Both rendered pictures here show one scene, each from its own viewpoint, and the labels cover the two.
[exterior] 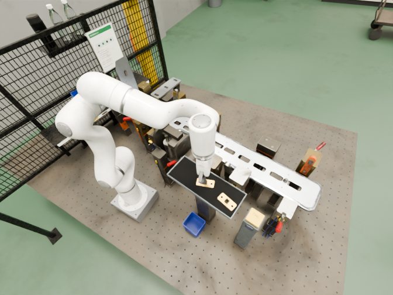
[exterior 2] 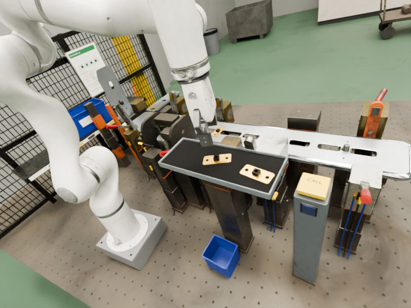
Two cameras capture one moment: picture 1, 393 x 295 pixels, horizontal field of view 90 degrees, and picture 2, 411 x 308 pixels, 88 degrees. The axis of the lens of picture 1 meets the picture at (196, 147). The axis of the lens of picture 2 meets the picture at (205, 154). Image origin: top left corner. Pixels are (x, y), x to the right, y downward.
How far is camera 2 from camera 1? 0.45 m
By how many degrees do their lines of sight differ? 16
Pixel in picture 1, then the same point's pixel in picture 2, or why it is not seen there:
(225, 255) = (284, 300)
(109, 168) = (69, 163)
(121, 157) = (93, 155)
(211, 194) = (229, 170)
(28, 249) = not seen: outside the picture
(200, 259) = not seen: outside the picture
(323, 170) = not seen: hidden behind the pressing
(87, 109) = (8, 46)
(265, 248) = (351, 275)
